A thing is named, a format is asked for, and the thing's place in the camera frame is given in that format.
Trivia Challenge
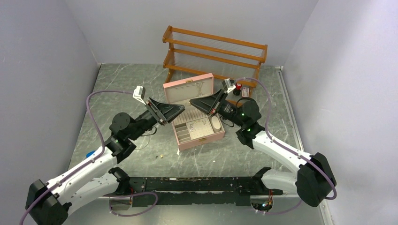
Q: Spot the pink jewelry box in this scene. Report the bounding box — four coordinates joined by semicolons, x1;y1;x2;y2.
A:
163;73;225;150

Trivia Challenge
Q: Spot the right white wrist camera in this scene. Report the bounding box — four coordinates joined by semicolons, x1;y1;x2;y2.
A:
222;78;236;94

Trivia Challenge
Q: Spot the wooden two-tier shelf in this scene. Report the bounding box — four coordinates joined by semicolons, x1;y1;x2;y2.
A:
162;25;268;103

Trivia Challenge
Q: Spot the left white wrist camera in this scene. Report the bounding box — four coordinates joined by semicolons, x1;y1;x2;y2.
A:
133;86;146;105

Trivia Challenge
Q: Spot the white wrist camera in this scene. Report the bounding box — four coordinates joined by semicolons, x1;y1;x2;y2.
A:
222;78;236;94
133;86;146;105

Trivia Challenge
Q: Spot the small red white box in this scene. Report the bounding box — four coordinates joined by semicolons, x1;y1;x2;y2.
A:
241;87;250;98

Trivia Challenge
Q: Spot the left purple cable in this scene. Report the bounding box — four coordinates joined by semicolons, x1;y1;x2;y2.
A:
18;90;134;225

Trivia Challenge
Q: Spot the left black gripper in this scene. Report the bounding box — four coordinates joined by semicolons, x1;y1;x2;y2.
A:
129;96;185;140

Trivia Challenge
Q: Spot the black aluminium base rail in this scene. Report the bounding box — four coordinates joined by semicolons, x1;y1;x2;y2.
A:
108;177;290;206

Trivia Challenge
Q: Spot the silver wire necklace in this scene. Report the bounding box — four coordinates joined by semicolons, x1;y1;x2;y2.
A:
135;136;151;150

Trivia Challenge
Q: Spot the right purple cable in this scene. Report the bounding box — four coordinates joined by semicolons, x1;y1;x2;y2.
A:
233;77;338;215

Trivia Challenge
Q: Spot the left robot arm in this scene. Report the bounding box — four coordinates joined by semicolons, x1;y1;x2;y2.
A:
25;98;185;225

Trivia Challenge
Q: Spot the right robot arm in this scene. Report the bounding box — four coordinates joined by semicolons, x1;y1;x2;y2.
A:
189;90;337;207

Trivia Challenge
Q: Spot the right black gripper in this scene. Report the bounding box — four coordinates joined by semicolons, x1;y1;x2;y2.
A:
189;88;245;127

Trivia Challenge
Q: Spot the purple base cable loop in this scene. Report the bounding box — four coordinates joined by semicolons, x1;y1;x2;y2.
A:
108;191;159;218

